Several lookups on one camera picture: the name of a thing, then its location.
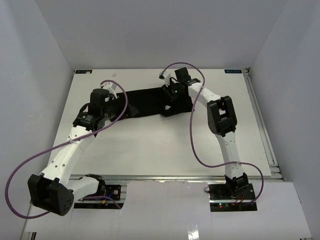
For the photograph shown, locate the black t-shirt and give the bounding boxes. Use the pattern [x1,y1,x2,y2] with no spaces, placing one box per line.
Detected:
[126,86,193,118]

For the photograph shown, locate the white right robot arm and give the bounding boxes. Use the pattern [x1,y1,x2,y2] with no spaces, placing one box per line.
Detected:
[159,67,249,198]

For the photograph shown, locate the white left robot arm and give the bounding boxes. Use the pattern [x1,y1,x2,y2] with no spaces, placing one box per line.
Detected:
[27,88,139,216]

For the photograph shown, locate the left black table label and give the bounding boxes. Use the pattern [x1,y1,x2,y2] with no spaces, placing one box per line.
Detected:
[75,69,93,74]

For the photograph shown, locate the black table label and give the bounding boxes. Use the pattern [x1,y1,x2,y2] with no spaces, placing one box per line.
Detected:
[75,69,93,74]
[224,69,242,74]

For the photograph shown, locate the right black table label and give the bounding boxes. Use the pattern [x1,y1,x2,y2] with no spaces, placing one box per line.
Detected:
[224,69,242,74]

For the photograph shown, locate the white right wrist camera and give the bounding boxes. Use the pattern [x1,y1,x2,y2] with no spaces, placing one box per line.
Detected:
[158,70,172,86]

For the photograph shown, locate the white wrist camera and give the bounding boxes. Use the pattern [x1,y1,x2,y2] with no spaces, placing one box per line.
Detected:
[100,81,118,99]
[158,70,172,86]

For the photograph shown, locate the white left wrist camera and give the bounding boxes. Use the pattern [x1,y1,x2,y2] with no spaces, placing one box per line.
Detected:
[100,81,118,99]

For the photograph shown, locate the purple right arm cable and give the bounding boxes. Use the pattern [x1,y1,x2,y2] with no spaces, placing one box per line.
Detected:
[158,61,265,207]

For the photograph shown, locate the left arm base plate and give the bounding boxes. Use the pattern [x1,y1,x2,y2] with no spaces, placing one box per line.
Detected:
[82,184,123,209]

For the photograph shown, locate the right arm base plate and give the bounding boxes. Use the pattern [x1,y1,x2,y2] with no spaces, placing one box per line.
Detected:
[204,183,258,213]

